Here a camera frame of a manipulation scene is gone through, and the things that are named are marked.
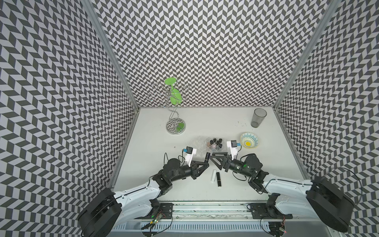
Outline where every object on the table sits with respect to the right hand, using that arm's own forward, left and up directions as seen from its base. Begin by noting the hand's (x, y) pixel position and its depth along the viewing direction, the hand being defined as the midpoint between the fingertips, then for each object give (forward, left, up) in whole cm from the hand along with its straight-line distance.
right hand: (211, 158), depth 73 cm
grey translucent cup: (+32, -34, -5) cm, 47 cm away
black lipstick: (+16, -6, -11) cm, 20 cm away
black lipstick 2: (+16, -2, -11) cm, 19 cm away
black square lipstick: (+13, -7, -11) cm, 18 cm away
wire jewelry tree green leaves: (+32, +22, +13) cm, 41 cm away
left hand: (-3, +2, -3) cm, 5 cm away
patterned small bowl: (+20, -28, -16) cm, 38 cm away
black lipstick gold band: (-5, -5, -17) cm, 18 cm away
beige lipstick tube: (+15, 0, -12) cm, 19 cm away
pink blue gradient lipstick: (+14, -4, -11) cm, 18 cm away
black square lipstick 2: (+17, -8, -10) cm, 21 cm away
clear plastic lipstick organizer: (+15, +4, -14) cm, 21 cm away
